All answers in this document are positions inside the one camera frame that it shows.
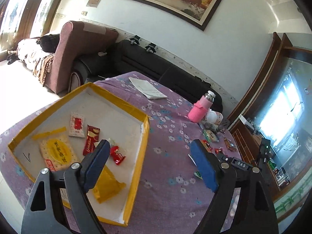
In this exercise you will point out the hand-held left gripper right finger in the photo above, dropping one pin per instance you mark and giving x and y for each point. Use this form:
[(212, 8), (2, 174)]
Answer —
[(204, 165)]

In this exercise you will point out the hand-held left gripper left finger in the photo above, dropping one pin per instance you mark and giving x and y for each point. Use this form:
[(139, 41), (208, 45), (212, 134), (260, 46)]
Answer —
[(95, 168)]

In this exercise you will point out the green snack packet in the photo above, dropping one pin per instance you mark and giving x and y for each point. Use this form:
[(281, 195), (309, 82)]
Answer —
[(197, 174)]

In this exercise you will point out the red candy packet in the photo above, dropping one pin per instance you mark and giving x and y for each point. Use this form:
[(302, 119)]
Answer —
[(218, 150), (206, 145), (117, 154)]

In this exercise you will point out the brown snack packet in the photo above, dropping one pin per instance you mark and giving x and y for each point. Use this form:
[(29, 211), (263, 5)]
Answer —
[(229, 144)]

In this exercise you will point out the yellow snack packet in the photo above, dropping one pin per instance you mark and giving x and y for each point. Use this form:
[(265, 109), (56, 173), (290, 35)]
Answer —
[(109, 187)]

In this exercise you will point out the dark red snack packet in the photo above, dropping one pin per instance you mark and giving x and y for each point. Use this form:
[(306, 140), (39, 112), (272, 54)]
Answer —
[(91, 139)]

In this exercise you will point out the biscuit packet with yellow label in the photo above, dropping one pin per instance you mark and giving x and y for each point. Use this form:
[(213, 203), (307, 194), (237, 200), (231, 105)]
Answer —
[(57, 151)]

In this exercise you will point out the white snack packet red label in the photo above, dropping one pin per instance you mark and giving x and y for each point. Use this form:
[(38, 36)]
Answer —
[(77, 124)]

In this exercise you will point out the cardboard box with yellow tape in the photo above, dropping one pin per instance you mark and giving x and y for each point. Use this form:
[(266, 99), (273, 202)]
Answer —
[(109, 107)]

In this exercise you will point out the round rice cracker packet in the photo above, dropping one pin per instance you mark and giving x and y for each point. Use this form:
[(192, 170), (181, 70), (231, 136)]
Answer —
[(210, 136)]

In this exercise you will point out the clear bag with dark contents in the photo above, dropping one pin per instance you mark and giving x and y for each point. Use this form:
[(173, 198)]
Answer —
[(211, 126)]

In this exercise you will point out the purple floral tablecloth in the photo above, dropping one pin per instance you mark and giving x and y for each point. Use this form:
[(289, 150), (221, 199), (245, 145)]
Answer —
[(170, 187)]

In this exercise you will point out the white set-top box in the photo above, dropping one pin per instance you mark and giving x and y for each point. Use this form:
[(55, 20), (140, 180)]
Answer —
[(245, 121)]

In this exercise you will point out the white round container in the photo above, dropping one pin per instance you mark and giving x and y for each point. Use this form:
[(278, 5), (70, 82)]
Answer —
[(215, 117)]

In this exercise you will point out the pink thermos with knitted sleeve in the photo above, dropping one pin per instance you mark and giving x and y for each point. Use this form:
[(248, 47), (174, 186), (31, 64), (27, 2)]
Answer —
[(198, 108)]

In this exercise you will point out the television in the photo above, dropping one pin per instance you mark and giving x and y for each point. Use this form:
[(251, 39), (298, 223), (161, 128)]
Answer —
[(287, 102)]

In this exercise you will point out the white folded paper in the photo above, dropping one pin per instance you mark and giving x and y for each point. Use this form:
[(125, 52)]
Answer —
[(148, 90)]

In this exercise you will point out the small white object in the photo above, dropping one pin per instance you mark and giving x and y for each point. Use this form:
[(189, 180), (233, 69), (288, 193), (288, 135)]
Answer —
[(102, 53)]

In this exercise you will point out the black leather sofa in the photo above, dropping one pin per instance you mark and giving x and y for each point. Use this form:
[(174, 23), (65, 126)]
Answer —
[(146, 63)]

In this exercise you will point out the maroon sofa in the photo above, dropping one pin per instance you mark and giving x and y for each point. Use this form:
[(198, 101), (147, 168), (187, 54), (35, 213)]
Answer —
[(73, 53)]

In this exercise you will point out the patterned sofa blanket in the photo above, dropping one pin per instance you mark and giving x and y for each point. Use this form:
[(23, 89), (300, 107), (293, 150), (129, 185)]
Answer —
[(31, 58)]

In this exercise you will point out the small black device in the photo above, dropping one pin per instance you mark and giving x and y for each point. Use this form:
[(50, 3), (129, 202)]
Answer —
[(134, 40), (151, 47)]

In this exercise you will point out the black cloth bundle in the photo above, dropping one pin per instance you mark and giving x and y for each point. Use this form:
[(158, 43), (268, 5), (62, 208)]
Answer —
[(50, 41)]

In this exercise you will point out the dark shoes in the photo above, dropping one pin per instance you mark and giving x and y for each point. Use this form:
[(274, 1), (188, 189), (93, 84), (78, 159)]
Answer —
[(11, 58)]

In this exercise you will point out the wooden door frame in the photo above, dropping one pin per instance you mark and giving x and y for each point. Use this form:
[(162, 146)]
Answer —
[(268, 65)]

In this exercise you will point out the small wall plaque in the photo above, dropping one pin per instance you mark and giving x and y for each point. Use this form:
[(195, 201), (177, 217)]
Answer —
[(94, 1)]

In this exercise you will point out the glass door with wooden frame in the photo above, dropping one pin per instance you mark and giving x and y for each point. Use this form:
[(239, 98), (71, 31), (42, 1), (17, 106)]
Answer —
[(14, 17)]

